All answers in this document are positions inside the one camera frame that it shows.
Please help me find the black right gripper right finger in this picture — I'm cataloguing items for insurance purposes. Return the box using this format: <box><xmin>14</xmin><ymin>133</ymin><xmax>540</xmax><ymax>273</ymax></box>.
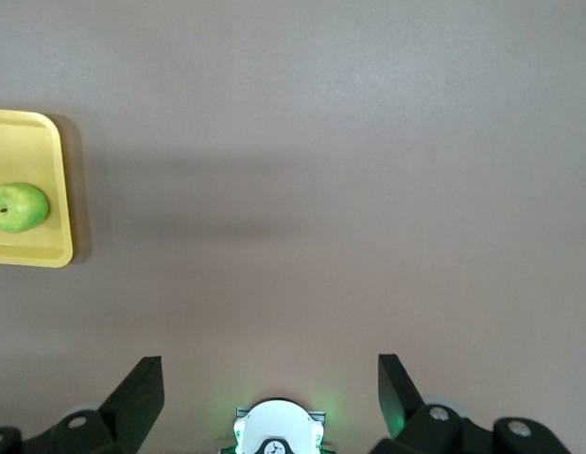
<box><xmin>371</xmin><ymin>353</ymin><xmax>577</xmax><ymax>454</ymax></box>

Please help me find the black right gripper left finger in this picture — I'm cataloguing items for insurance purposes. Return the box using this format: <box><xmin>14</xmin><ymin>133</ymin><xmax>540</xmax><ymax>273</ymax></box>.
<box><xmin>0</xmin><ymin>357</ymin><xmax>165</xmax><ymax>454</ymax></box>

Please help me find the green apple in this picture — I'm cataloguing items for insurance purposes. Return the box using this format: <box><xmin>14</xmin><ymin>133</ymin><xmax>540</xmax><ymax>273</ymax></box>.
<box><xmin>0</xmin><ymin>183</ymin><xmax>50</xmax><ymax>234</ymax></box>

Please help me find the yellow plastic tray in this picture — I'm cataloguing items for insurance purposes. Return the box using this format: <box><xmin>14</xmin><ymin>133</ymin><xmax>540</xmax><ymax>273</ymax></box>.
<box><xmin>0</xmin><ymin>108</ymin><xmax>75</xmax><ymax>270</ymax></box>

